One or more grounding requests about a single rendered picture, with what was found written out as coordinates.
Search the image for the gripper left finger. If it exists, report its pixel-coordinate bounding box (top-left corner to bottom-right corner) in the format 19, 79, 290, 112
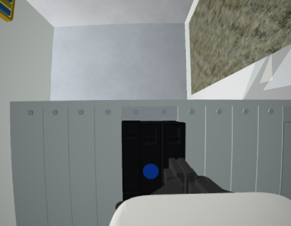
150, 158, 184, 195

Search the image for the light grey equipment rack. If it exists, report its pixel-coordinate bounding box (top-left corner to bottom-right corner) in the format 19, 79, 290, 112
10, 99, 291, 226

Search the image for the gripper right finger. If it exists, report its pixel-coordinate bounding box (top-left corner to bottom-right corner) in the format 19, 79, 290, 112
177, 158, 230, 194

